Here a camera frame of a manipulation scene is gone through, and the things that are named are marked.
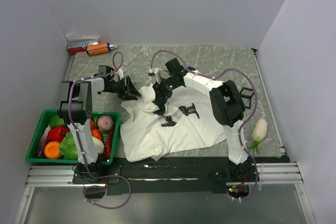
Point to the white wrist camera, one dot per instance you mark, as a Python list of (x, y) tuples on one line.
[(120, 74), (156, 73)]

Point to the green bell pepper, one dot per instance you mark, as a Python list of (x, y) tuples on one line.
[(56, 121)]

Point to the white printed t-shirt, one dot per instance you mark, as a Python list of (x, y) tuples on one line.
[(187, 124)]

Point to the orange cylinder tube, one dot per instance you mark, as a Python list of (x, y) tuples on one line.
[(97, 49)]

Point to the green plastic basket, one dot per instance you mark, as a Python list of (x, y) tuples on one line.
[(44, 120)]

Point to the red white box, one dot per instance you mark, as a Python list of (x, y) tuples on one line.
[(79, 44)]

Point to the red chili pepper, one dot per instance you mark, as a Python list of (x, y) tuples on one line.
[(108, 144)]

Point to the orange pumpkin toy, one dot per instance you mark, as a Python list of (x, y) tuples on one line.
[(92, 124)]

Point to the black wire frame stand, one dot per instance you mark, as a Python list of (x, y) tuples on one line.
[(247, 94)]

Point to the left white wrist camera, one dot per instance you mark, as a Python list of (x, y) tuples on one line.
[(120, 74)]

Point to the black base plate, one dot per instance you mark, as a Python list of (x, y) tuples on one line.
[(216, 175)]

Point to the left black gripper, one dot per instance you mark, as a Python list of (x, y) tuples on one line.
[(129, 89)]

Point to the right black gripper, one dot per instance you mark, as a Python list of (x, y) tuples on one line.
[(160, 94)]

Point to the orange carrot slice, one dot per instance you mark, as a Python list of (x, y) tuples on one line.
[(51, 150)]

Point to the purple onion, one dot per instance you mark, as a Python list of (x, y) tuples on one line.
[(105, 123)]

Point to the white eggplant toy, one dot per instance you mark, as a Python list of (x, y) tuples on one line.
[(258, 135)]

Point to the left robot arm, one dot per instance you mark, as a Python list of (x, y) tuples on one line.
[(75, 108)]

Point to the purple eggplant slice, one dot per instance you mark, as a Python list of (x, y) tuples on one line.
[(42, 143)]

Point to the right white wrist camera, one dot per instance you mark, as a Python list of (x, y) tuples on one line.
[(156, 73)]

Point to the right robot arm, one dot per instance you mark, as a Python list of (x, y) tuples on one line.
[(226, 102)]

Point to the green lettuce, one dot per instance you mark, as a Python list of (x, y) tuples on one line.
[(67, 147)]

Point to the aluminium rail frame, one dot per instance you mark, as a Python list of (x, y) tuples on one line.
[(62, 176)]

